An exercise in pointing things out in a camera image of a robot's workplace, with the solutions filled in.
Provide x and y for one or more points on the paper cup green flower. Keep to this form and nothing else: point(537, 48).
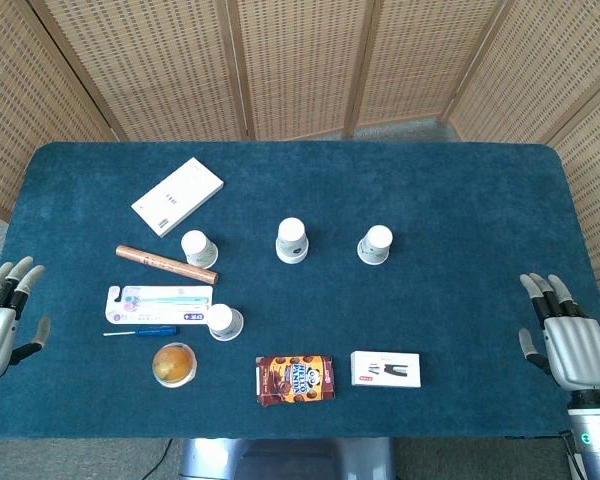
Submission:
point(197, 247)

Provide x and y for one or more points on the brown copper-coloured roll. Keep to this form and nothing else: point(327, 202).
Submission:
point(167, 264)

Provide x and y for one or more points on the paper cup green blue flowers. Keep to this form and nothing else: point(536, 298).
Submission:
point(375, 245)

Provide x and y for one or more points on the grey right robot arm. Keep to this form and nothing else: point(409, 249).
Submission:
point(595, 440)

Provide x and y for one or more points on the flat white cardboard box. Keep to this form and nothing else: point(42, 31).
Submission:
point(177, 197)

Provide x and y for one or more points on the stack of white paper cups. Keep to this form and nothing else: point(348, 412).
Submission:
point(292, 240)

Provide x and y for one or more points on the white stapler box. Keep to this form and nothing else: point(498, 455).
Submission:
point(385, 370)

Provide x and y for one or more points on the toothbrush blister pack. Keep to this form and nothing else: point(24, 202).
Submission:
point(155, 305)

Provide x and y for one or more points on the Hello Panda biscuit box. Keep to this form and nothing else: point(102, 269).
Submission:
point(295, 380)

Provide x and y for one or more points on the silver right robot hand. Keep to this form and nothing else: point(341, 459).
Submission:
point(580, 350)

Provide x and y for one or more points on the orange fruit jelly cup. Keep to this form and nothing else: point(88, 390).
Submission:
point(174, 365)

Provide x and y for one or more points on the dark blue table cloth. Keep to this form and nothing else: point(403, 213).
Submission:
point(430, 310)

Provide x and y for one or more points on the woven wicker folding screen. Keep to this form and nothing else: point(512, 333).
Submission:
point(300, 60)

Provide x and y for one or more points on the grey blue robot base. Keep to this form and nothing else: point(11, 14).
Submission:
point(280, 462)

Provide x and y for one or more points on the paper cup blue flower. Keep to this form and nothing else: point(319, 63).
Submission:
point(224, 322)

